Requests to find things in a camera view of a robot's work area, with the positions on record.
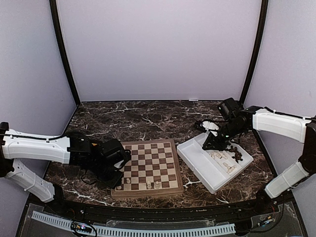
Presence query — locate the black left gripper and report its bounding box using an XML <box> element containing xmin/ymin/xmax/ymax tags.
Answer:
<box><xmin>89</xmin><ymin>161</ymin><xmax>124</xmax><ymax>190</ymax></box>

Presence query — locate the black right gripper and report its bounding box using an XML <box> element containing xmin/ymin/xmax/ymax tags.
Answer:
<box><xmin>202</xmin><ymin>120</ymin><xmax>245</xmax><ymax>152</ymax></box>

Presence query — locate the white chess piece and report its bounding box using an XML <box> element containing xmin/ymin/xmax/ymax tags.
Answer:
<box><xmin>155</xmin><ymin>181</ymin><xmax>160</xmax><ymax>189</ymax></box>
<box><xmin>147</xmin><ymin>181</ymin><xmax>152</xmax><ymax>189</ymax></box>

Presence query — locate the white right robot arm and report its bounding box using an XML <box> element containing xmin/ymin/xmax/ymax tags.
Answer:
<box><xmin>198</xmin><ymin>98</ymin><xmax>316</xmax><ymax>214</ymax></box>

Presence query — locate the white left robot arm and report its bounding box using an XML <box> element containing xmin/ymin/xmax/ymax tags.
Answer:
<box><xmin>0</xmin><ymin>122</ymin><xmax>131</xmax><ymax>215</ymax></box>

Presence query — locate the pile of white chess pieces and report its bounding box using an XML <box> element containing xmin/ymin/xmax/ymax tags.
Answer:
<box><xmin>210</xmin><ymin>151</ymin><xmax>237</xmax><ymax>174</ymax></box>

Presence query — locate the pile of dark chess pieces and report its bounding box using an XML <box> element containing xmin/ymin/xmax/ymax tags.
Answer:
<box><xmin>227</xmin><ymin>146</ymin><xmax>243</xmax><ymax>162</ymax></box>

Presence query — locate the wooden chess board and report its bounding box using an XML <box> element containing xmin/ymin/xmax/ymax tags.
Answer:
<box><xmin>111</xmin><ymin>139</ymin><xmax>184</xmax><ymax>198</ymax></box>

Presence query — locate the white divided plastic tray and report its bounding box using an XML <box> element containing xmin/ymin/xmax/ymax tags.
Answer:
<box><xmin>177</xmin><ymin>133</ymin><xmax>253</xmax><ymax>194</ymax></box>

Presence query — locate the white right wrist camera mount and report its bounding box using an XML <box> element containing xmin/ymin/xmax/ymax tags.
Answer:
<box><xmin>194</xmin><ymin>120</ymin><xmax>219</xmax><ymax>136</ymax></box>

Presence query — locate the white slotted cable duct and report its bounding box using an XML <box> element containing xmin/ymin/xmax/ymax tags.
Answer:
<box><xmin>31</xmin><ymin>211</ymin><xmax>236</xmax><ymax>237</ymax></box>

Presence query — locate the black front rail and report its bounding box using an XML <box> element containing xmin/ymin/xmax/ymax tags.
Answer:
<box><xmin>24</xmin><ymin>191</ymin><xmax>297</xmax><ymax>227</ymax></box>

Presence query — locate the black enclosure frame post left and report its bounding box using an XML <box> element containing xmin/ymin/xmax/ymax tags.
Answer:
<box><xmin>49</xmin><ymin>0</ymin><xmax>81</xmax><ymax>107</ymax></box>

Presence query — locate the black enclosure frame post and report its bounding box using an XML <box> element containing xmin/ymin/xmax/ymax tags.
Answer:
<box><xmin>49</xmin><ymin>0</ymin><xmax>81</xmax><ymax>107</ymax></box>
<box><xmin>239</xmin><ymin>0</ymin><xmax>269</xmax><ymax>105</ymax></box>

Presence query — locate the black enclosure frame post right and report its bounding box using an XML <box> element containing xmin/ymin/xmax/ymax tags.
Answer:
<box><xmin>239</xmin><ymin>0</ymin><xmax>269</xmax><ymax>105</ymax></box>

